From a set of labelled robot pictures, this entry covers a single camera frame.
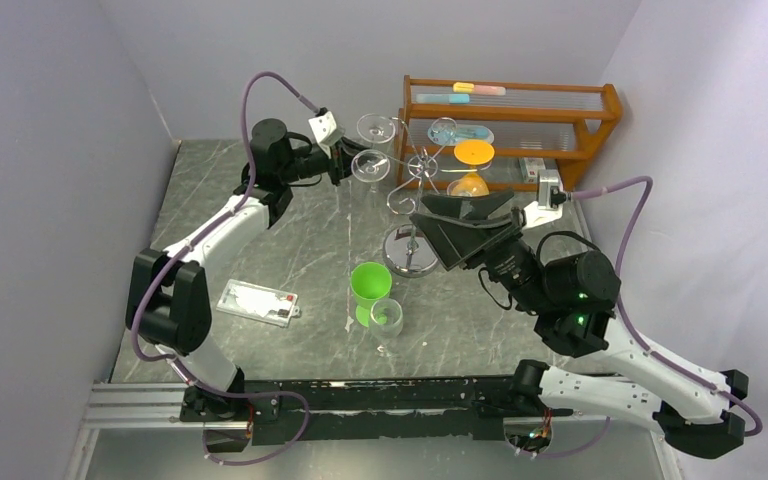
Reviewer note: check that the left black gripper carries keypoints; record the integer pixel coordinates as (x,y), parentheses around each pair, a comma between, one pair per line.
(340,161)

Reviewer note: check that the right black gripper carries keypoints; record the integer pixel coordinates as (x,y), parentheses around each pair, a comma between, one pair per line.
(494,237)

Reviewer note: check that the clear wine glass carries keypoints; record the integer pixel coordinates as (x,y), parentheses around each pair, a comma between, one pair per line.
(385,323)
(370,167)
(374,129)

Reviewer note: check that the orange plastic wine glass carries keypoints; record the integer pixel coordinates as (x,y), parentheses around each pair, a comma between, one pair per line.
(474,154)

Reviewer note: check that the green plastic wine glass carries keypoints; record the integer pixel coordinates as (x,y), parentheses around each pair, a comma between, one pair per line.
(369,282)

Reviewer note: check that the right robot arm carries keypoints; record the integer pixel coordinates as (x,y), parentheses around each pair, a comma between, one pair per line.
(574,300)

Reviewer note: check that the chrome wine glass rack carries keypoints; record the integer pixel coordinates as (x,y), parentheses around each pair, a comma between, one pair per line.
(405,250)

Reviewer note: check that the wooden shelf rack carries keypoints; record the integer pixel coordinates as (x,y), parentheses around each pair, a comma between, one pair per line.
(567,125)

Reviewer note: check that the small white box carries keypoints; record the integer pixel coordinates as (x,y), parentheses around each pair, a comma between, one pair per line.
(530,168)

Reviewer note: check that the blue bar on shelf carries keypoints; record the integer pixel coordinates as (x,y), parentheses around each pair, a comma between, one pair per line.
(443,99)

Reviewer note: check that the blue oval plate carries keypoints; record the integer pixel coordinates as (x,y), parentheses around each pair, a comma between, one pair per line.
(448,136)

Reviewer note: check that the yellow pink eraser bar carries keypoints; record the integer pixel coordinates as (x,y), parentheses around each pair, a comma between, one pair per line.
(478,89)

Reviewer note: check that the clear plastic card case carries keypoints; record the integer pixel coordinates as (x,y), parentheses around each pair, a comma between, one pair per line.
(258,303)

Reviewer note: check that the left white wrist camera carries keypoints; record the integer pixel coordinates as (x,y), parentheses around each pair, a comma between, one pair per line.
(325,129)

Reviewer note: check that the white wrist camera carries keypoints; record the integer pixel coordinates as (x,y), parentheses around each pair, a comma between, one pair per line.
(325,129)
(548,206)

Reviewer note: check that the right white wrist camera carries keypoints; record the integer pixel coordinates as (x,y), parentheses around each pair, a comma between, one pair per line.
(548,206)

